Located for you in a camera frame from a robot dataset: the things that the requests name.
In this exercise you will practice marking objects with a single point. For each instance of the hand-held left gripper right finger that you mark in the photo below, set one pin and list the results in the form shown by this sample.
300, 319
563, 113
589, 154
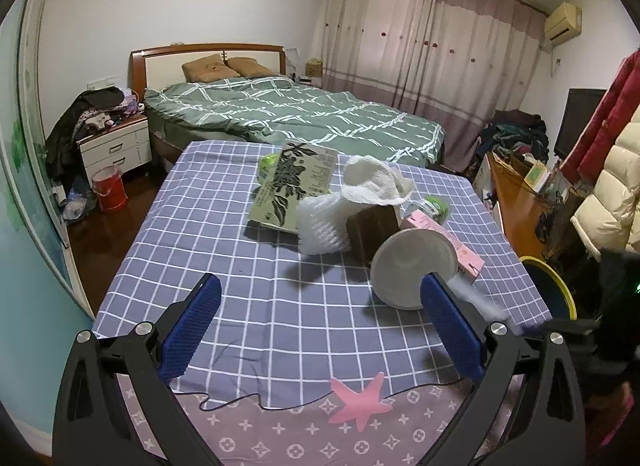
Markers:
450, 326

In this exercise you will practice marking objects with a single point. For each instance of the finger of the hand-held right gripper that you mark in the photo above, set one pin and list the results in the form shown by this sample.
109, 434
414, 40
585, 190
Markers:
575, 327

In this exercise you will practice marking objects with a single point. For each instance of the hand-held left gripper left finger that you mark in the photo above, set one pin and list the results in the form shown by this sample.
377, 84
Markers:
192, 321

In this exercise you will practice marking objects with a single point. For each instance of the yellow-rimmed blue trash bin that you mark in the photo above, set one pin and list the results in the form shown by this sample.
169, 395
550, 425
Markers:
550, 286

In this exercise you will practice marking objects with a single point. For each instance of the pink cardboard box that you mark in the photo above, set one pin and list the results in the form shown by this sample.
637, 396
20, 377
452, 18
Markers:
465, 253

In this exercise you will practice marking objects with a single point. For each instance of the brown plastic tray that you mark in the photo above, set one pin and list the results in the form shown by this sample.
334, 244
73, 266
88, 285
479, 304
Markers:
372, 233

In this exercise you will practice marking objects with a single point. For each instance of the white foam net sleeve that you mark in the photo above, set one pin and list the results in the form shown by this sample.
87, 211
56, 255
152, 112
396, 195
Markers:
320, 226

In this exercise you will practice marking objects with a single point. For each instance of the white towel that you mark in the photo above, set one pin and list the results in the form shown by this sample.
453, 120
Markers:
370, 178

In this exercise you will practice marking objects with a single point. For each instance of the pale green floral carton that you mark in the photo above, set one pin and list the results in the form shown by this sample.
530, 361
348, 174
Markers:
295, 185

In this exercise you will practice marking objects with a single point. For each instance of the purple checked tablecloth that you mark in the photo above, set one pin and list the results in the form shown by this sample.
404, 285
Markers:
250, 296

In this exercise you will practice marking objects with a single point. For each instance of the cream puffer jacket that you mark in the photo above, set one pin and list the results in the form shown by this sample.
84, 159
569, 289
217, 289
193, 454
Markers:
615, 196

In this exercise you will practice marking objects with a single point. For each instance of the small green-capped clear bottle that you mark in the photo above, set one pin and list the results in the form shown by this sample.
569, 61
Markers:
432, 206

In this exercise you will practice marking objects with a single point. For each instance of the wooden desk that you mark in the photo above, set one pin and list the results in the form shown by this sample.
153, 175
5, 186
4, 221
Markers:
520, 206

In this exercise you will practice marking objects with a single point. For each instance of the white board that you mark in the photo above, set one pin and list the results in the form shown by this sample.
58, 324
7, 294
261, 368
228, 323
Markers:
484, 180

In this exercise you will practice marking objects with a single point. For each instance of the green framed card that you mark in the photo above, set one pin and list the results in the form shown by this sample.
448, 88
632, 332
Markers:
536, 176

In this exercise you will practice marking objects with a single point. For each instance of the red bucket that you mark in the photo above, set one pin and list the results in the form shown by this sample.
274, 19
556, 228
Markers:
109, 191

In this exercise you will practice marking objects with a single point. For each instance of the mauve patterned cloth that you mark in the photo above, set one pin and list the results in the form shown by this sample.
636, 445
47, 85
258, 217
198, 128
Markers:
300, 436

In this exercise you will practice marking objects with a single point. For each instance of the plastic bags on floor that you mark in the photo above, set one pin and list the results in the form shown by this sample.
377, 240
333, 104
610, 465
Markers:
77, 206

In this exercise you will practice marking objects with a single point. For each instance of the black television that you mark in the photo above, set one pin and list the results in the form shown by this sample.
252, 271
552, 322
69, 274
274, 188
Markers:
575, 120

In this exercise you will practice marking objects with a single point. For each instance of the red coat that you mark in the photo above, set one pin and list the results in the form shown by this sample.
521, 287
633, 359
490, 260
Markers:
610, 115

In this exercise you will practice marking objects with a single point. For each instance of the white nightstand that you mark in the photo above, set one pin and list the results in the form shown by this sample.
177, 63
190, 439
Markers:
117, 145

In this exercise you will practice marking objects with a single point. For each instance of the pile of dark clothes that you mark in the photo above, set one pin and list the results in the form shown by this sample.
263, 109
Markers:
515, 138

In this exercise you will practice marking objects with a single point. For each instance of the pile of clothes on nightstand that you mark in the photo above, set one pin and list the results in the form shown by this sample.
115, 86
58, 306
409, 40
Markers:
75, 130

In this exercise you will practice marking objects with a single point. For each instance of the painted wardrobe sliding door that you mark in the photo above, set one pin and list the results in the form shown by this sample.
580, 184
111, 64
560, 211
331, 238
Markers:
25, 170

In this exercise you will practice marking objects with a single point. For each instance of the green checked quilt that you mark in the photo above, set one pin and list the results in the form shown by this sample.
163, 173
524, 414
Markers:
310, 113

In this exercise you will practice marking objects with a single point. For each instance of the brown pillow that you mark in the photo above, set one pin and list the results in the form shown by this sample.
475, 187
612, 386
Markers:
252, 67
207, 68

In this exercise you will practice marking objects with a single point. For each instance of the wooden bed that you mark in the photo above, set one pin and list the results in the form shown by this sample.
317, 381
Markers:
165, 63

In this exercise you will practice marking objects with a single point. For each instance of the pink and mauve curtain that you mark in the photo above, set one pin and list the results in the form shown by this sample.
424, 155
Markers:
425, 55

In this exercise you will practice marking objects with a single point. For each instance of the tissue box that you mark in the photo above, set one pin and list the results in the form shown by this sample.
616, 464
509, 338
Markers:
314, 68

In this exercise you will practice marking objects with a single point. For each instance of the beige air conditioner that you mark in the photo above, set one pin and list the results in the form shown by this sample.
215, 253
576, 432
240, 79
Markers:
562, 20

